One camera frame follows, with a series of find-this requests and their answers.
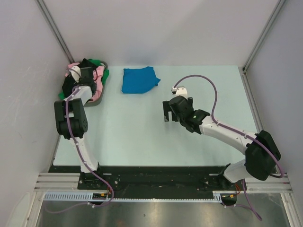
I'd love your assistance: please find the pink t-shirt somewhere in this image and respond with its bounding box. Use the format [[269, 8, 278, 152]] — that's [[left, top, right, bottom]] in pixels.
[[66, 61, 105, 104]]

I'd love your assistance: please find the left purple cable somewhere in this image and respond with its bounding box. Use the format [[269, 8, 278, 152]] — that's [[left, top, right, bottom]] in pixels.
[[45, 66, 115, 215]]

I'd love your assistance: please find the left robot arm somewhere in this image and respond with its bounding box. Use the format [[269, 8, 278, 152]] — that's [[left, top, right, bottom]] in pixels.
[[54, 65, 98, 173]]

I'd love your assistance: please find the green t-shirt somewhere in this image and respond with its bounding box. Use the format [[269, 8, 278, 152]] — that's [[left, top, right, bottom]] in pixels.
[[58, 58, 110, 100]]

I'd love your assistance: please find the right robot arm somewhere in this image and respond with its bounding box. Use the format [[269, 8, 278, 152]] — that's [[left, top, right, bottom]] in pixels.
[[162, 96, 281, 190]]

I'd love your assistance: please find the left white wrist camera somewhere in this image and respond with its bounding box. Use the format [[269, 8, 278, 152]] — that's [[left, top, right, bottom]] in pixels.
[[68, 66, 81, 83]]

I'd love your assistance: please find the grey laundry basket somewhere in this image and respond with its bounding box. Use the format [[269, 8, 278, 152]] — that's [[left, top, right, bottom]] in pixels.
[[85, 59, 109, 107]]

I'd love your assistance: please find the purple cable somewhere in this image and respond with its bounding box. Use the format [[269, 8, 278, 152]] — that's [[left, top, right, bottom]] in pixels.
[[172, 74, 285, 222], [45, 66, 115, 215]]

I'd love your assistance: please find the black t-shirt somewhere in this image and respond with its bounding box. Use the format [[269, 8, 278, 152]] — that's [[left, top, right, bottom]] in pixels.
[[62, 58, 103, 100]]

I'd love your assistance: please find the white slotted cable duct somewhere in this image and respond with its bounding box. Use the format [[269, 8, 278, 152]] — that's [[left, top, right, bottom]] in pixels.
[[44, 190, 237, 203]]

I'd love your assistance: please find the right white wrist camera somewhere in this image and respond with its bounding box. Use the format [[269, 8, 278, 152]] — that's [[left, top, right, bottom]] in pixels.
[[171, 87, 188, 98]]

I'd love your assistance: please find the right aluminium corner post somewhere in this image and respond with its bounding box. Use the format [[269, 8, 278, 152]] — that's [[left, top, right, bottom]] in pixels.
[[241, 0, 287, 72]]

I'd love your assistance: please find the left aluminium corner post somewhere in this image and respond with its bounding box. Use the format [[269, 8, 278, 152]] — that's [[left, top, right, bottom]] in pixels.
[[35, 0, 75, 63]]

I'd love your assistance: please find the folded blue t-shirt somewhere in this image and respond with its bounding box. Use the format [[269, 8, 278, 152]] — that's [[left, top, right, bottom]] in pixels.
[[121, 66, 160, 94]]

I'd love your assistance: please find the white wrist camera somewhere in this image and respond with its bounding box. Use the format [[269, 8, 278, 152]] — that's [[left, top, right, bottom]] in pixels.
[[68, 66, 81, 83], [171, 87, 188, 98]]

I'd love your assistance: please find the aluminium corner post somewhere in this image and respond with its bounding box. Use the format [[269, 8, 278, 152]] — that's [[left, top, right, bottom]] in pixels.
[[35, 0, 75, 63], [241, 0, 287, 72]]

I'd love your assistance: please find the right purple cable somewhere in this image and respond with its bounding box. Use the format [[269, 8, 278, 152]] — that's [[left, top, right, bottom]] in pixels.
[[172, 74, 285, 222]]

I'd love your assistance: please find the aluminium frame rail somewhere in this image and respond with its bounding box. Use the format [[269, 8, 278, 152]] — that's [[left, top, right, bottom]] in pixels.
[[35, 173, 293, 193]]

